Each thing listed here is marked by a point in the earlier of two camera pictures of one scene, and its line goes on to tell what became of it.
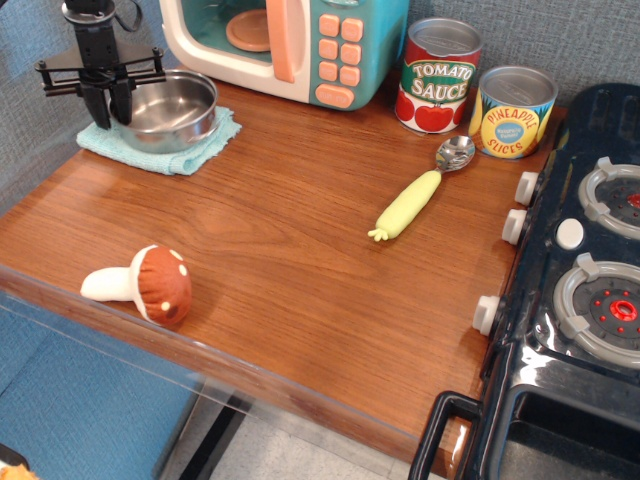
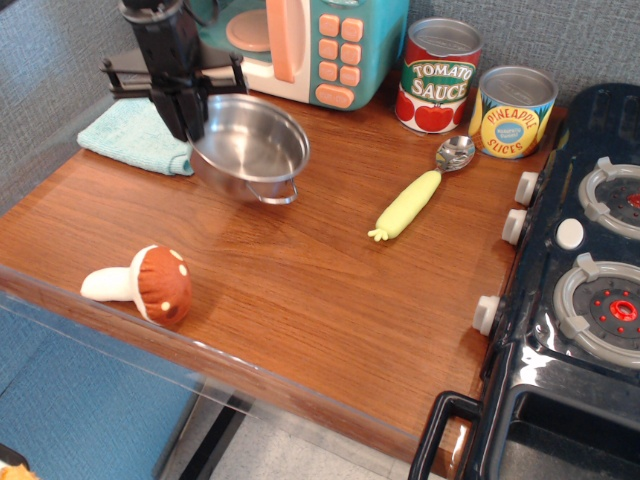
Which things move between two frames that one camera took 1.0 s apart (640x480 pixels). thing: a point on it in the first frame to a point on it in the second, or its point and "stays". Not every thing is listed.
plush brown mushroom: (158, 280) stays
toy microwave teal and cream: (337, 54) stays
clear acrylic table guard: (89, 391) stays
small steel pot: (170, 116) to (250, 146)
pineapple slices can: (511, 111) stays
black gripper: (98, 62) to (170, 65)
